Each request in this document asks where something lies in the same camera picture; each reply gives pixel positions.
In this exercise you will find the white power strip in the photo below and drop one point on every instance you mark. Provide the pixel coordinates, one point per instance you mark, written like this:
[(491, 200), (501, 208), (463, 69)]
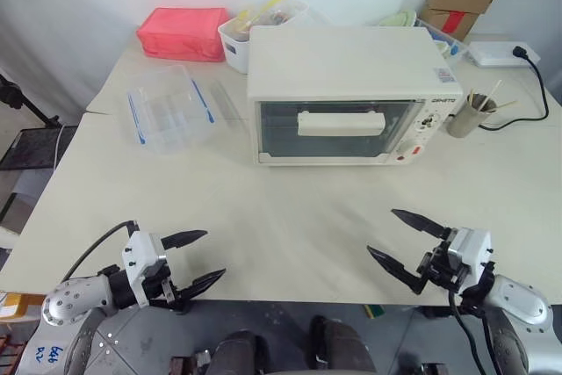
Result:
[(496, 56)]

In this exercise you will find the white plastic basket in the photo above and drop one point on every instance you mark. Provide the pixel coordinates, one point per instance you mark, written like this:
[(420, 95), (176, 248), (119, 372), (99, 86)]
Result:
[(235, 48)]

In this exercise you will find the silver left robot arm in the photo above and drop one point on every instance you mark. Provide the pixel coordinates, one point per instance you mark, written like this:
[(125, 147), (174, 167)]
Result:
[(74, 300)]

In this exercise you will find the yellow plastic brush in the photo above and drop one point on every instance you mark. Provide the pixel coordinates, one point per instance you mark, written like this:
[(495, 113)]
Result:
[(268, 4)]

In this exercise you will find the short wooden stick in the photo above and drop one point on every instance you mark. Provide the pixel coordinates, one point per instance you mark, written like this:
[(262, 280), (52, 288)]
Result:
[(507, 105)]

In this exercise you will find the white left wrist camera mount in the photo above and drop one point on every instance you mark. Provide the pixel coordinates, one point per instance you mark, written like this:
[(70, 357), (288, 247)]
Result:
[(140, 256)]

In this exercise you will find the black tripod stand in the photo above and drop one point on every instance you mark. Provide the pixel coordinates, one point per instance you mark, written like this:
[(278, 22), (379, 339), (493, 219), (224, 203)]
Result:
[(26, 100)]

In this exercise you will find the white toaster oven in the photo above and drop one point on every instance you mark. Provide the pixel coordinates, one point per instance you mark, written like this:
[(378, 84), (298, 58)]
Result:
[(338, 63)]

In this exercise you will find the dark rounded shape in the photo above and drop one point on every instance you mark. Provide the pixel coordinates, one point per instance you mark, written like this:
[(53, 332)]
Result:
[(342, 346), (239, 353)]

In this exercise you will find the yellow cardboard object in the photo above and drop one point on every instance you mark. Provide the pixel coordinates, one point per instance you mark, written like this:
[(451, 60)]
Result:
[(19, 302)]

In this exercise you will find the cardboard box with red tape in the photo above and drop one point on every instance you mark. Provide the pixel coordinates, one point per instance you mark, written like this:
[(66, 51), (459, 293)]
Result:
[(452, 21)]

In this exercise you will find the clear plastic lid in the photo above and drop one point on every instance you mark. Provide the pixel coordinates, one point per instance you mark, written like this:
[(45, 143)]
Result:
[(224, 100)]

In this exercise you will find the red fabric storage box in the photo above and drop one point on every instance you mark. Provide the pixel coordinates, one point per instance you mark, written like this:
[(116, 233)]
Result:
[(180, 34)]

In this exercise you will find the long wooden stick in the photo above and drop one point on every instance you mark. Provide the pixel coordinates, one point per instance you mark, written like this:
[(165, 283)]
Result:
[(494, 91)]

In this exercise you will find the metal cup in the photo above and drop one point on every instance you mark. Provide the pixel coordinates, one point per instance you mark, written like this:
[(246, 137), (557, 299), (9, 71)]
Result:
[(467, 120)]

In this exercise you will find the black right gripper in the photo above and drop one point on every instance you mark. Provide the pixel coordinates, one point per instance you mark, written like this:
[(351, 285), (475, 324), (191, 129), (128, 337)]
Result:
[(439, 267)]

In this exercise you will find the pale green plastic item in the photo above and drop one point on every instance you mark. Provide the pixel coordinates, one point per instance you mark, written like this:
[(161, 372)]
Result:
[(397, 19)]

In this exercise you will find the clear plastic storage box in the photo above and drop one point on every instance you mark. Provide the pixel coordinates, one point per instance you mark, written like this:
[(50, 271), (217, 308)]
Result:
[(443, 39)]

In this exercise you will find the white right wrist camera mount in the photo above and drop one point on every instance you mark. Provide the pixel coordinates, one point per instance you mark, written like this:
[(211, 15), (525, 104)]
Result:
[(472, 247)]

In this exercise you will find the black mesh shelf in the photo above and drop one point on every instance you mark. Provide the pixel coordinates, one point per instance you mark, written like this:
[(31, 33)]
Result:
[(35, 146)]

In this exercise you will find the clear container with blue clips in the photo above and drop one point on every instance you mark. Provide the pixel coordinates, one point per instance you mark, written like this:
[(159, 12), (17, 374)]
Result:
[(171, 111)]

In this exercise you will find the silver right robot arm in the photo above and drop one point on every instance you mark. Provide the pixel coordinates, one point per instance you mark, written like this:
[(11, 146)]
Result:
[(522, 300)]

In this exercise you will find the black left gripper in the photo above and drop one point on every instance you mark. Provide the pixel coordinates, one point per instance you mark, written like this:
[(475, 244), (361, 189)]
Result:
[(163, 287)]

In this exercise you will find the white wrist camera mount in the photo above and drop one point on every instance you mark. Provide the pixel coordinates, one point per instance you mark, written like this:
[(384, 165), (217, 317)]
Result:
[(472, 247), (140, 256)]

